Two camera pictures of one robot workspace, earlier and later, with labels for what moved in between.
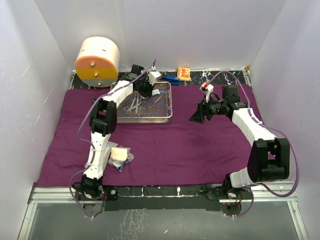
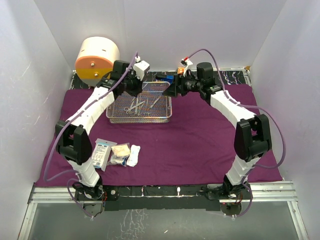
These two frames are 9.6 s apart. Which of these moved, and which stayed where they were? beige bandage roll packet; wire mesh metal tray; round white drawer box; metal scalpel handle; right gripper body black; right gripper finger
Moved: right gripper finger; right gripper body black; beige bandage roll packet
Stayed: wire mesh metal tray; round white drawer box; metal scalpel handle
